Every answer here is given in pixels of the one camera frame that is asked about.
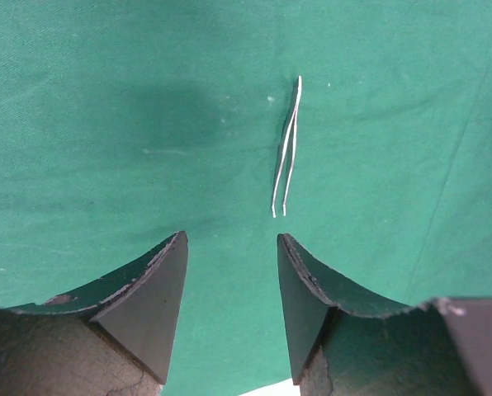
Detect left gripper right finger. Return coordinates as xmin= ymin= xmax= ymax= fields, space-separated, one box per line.
xmin=277 ymin=233 xmax=492 ymax=395

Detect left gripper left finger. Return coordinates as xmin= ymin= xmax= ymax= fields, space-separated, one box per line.
xmin=0 ymin=231 xmax=188 ymax=395

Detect dark green surgical cloth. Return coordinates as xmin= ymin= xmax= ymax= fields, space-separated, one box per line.
xmin=0 ymin=1 xmax=492 ymax=395

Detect long steel forceps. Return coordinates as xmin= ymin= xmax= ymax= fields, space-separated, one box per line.
xmin=271 ymin=75 xmax=303 ymax=219

